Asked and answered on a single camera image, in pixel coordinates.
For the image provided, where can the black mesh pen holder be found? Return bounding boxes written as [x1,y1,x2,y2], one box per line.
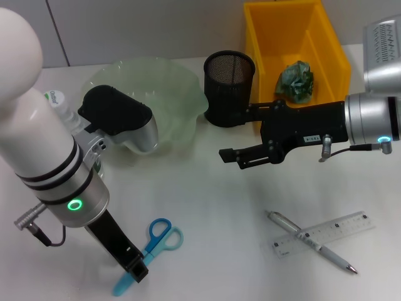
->
[202,50,256,129]

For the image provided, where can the clear plastic water bottle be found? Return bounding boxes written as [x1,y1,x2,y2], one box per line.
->
[42,88,105,177]

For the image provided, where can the clear plastic ruler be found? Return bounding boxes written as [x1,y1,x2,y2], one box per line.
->
[272,211,376,260]

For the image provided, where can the blue scissors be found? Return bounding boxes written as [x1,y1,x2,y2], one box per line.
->
[112,218,184,297]

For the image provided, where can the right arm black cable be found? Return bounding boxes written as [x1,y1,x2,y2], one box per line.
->
[318,133,394,164]

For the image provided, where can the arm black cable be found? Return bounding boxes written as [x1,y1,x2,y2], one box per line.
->
[13,201,67,248]
[318,133,394,164]

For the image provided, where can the yellow plastic bin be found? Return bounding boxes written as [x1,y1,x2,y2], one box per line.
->
[243,0,352,130]

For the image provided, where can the white grey ballpoint pen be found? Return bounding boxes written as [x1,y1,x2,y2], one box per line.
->
[266,209,359,276]

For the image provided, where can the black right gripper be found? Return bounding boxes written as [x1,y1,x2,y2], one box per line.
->
[218,99,350,171]

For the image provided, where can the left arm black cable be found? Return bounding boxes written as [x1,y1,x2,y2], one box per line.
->
[13,201,67,248]

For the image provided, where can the green plastic wrap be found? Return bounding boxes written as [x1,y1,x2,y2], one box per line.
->
[274,60,315,105]

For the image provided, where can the green glass fruit plate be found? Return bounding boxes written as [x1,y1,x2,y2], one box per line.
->
[90,56,209,156]

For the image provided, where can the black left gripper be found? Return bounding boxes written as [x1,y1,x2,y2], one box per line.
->
[84,209,149,284]

